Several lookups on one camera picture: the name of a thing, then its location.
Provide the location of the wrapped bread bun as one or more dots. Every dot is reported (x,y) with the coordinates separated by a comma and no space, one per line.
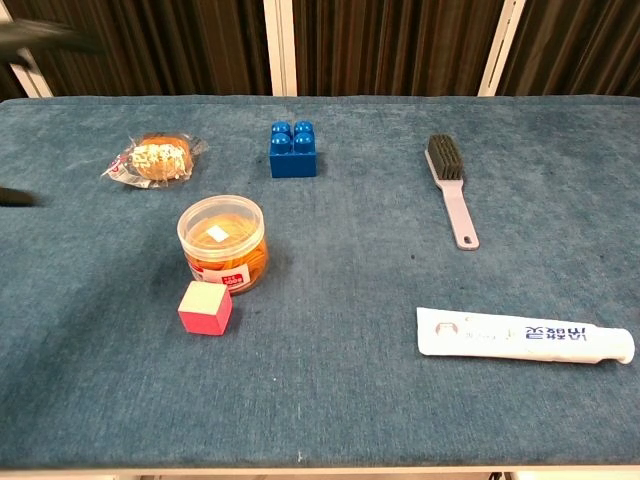
(160,157)

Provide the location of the pink and cream cube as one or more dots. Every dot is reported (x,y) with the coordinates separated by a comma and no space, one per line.
(205,312)

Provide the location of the blue building block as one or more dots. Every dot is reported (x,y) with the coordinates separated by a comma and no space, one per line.
(292,155)

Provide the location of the white toothpaste tube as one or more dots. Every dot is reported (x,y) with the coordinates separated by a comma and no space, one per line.
(520,337)

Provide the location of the clear jar of rubber bands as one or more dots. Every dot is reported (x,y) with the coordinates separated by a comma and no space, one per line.
(222,240)

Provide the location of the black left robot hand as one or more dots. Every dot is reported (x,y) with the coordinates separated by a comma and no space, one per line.
(40,37)

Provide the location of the blue table cloth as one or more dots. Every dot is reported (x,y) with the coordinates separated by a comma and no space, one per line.
(330,400)

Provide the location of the white frame post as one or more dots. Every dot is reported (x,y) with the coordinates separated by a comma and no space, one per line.
(500,50)
(280,47)
(37,80)

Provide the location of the dark pleated curtain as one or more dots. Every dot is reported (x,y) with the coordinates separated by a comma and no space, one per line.
(150,45)

